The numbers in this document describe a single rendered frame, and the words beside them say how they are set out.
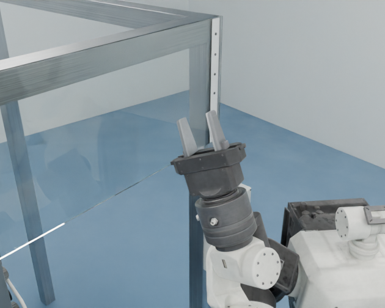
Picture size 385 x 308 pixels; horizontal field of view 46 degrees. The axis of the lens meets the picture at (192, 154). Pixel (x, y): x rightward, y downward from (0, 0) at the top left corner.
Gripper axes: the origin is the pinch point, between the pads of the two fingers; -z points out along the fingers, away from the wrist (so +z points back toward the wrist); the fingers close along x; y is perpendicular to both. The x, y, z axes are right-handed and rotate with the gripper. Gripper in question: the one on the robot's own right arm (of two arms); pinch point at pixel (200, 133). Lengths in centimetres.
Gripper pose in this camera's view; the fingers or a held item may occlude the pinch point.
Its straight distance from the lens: 72.3
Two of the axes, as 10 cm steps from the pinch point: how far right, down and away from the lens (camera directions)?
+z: 2.9, 9.4, 1.8
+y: -4.3, 3.0, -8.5
